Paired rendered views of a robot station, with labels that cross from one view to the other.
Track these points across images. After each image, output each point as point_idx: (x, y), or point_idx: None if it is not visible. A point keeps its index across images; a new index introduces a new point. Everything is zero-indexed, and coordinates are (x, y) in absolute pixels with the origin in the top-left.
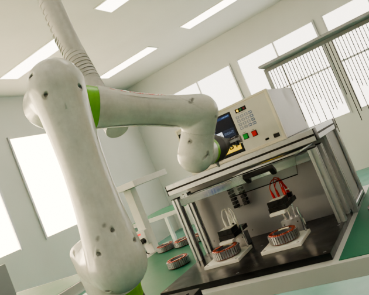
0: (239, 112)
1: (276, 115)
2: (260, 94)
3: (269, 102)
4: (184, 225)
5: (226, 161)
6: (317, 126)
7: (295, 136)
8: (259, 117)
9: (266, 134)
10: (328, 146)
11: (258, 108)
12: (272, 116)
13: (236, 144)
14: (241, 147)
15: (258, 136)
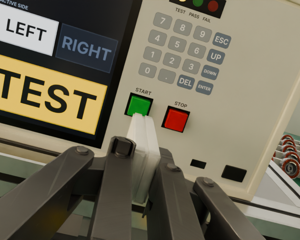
0: (184, 8)
1: (288, 122)
2: None
3: None
4: None
5: (4, 135)
6: None
7: (296, 230)
8: (232, 85)
9: (207, 149)
10: None
11: (258, 54)
12: (271, 114)
13: (145, 211)
14: (91, 129)
15: (180, 137)
